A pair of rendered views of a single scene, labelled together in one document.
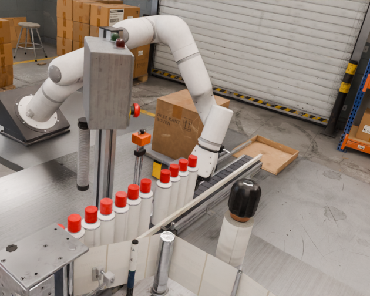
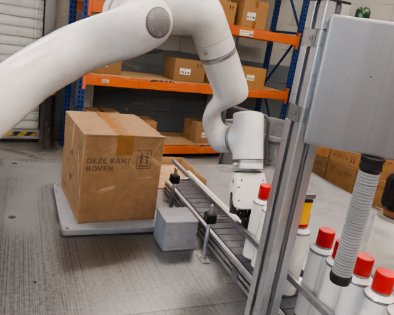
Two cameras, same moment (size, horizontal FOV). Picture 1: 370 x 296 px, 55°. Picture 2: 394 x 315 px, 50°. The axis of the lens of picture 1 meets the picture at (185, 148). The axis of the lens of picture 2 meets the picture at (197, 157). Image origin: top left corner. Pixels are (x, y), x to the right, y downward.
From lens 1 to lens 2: 118 cm
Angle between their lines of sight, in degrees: 53
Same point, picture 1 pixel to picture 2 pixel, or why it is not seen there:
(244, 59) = not seen: outside the picture
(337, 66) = not seen: hidden behind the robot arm
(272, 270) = not seen: hidden behind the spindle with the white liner
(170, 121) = (112, 165)
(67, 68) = not seen: outside the picture
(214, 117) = (257, 127)
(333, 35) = (14, 29)
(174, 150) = (122, 206)
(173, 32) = (217, 14)
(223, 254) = not seen: outside the picture
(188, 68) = (234, 65)
